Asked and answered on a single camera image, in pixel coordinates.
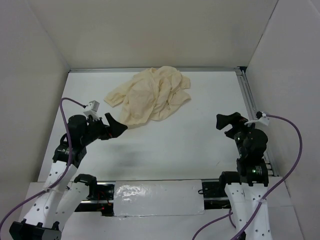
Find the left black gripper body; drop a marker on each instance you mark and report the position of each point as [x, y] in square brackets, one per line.
[97, 129]

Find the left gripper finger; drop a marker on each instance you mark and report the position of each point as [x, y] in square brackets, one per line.
[109, 118]
[116, 128]

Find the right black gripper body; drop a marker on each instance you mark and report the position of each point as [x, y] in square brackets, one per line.
[241, 130]

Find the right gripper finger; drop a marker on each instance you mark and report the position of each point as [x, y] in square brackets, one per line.
[230, 133]
[223, 120]

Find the cream fabric jacket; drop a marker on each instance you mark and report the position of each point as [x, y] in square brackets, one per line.
[153, 94]

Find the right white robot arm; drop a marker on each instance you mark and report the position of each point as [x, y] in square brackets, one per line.
[246, 186]

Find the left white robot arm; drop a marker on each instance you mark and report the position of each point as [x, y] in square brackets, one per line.
[64, 190]

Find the white front cover sheet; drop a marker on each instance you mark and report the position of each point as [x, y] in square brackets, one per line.
[158, 198]

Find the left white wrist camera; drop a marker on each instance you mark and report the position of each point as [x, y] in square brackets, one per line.
[90, 111]

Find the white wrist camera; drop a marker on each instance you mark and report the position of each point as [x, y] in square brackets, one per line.
[261, 117]
[90, 111]

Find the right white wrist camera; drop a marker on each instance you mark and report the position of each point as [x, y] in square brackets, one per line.
[261, 117]

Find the aluminium frame rail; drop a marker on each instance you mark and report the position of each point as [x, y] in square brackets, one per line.
[184, 146]

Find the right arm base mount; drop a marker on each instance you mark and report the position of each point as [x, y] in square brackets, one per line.
[214, 198]

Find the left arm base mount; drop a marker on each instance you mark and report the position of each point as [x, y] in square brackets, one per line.
[100, 201]

